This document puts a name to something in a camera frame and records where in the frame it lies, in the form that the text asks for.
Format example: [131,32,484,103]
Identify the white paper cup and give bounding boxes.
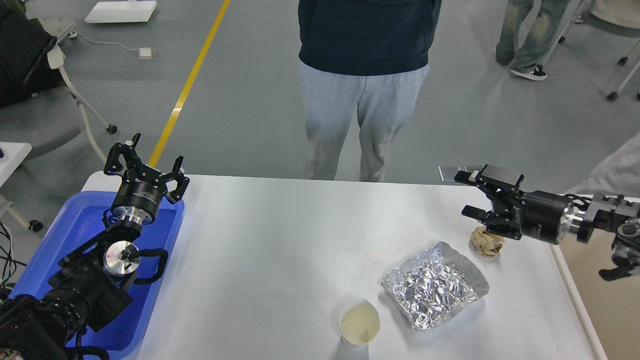
[337,298,381,348]

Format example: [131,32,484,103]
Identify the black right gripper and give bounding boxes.
[454,164,581,245]

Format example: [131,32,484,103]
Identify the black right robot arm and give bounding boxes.
[454,164,640,281]

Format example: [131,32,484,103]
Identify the person in green trousers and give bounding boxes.
[494,0,570,81]

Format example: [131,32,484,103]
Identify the crumpled aluminium foil sheet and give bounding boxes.
[381,241,490,331]

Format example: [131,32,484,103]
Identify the metal floor plate left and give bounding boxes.
[438,165,466,183]

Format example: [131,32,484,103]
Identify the person in dark hoodie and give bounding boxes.
[297,0,442,182]

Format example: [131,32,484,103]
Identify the beige plastic bin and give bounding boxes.
[555,229,639,360]

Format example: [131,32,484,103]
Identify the white flat board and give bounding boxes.
[84,0,158,24]

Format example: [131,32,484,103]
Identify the white chair frame with castors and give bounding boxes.
[542,0,640,103]

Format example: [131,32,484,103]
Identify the metal floor plate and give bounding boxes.
[464,165,484,173]
[438,165,466,183]

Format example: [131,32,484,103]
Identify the white side table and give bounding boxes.
[0,142,45,233]

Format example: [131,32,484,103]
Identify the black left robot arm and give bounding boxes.
[1,133,190,360]

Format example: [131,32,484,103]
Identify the white power adapter with cable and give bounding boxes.
[68,30,157,59]

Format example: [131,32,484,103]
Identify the metal floor plate right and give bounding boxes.
[464,165,484,173]

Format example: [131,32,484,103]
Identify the crumpled brown paper ball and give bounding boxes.
[470,226,506,258]

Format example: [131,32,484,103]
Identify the blue plastic tray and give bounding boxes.
[2,191,185,360]

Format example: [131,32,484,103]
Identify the person in white jacket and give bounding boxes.
[566,133,640,198]

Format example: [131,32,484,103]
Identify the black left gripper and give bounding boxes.
[103,132,190,225]

